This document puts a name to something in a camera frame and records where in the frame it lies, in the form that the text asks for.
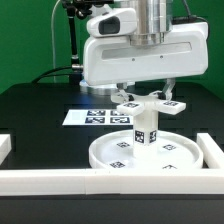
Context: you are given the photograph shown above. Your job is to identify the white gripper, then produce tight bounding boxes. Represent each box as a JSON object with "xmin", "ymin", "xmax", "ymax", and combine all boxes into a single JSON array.
[{"xmin": 83, "ymin": 22, "xmax": 208, "ymax": 103}]

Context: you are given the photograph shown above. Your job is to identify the white obstacle fence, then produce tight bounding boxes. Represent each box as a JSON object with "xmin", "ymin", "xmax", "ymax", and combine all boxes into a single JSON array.
[{"xmin": 0, "ymin": 133, "xmax": 224, "ymax": 196}]

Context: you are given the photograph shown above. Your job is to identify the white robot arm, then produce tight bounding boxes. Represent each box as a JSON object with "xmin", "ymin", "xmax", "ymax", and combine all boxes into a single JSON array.
[{"xmin": 83, "ymin": 0, "xmax": 209, "ymax": 99}]

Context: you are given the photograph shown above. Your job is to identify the white round table top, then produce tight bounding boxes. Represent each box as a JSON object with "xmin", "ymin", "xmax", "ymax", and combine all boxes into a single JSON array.
[{"xmin": 89, "ymin": 130, "xmax": 203, "ymax": 171}]

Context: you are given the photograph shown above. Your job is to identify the white marker sheet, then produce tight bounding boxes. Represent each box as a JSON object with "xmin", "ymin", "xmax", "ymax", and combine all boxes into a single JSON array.
[{"xmin": 63, "ymin": 109, "xmax": 133, "ymax": 126}]

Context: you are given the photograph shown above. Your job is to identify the black cable bundle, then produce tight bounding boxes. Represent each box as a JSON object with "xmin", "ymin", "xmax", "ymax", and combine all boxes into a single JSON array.
[{"xmin": 30, "ymin": 65, "xmax": 85, "ymax": 84}]

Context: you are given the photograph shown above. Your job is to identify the white cable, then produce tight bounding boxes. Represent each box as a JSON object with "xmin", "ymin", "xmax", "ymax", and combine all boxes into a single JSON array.
[{"xmin": 50, "ymin": 0, "xmax": 63, "ymax": 84}]

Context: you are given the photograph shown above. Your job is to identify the white cross-shaped table base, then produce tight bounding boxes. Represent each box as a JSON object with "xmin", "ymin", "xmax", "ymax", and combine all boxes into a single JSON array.
[{"xmin": 111, "ymin": 93, "xmax": 186, "ymax": 116}]

